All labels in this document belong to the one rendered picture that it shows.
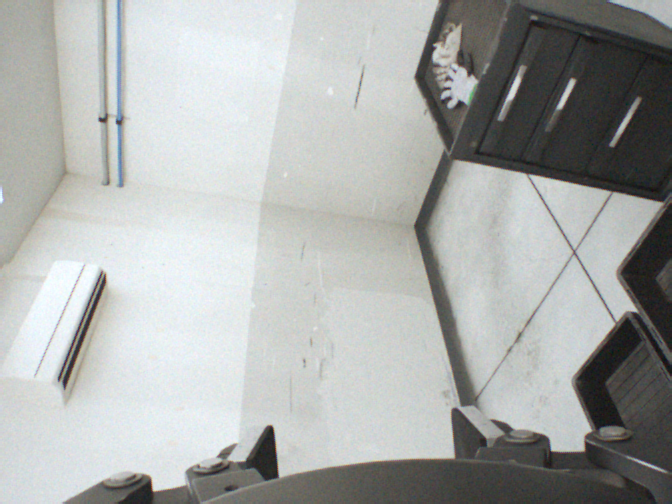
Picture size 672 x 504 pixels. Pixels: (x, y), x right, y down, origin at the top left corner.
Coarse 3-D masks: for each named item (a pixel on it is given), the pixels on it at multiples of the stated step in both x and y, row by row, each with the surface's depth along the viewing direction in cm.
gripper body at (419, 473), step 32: (288, 480) 3; (320, 480) 3; (352, 480) 3; (384, 480) 3; (416, 480) 3; (448, 480) 3; (480, 480) 3; (512, 480) 3; (544, 480) 3; (576, 480) 3
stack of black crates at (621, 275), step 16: (656, 224) 108; (640, 240) 111; (656, 240) 110; (640, 256) 113; (656, 256) 114; (624, 272) 116; (640, 272) 117; (656, 272) 117; (624, 288) 114; (640, 288) 113; (656, 288) 115; (640, 304) 109; (656, 304) 110; (656, 320) 106; (656, 336) 103
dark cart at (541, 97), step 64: (448, 0) 175; (512, 0) 121; (576, 0) 156; (512, 64) 133; (576, 64) 132; (640, 64) 134; (448, 128) 163; (512, 128) 145; (576, 128) 146; (640, 128) 147; (640, 192) 159
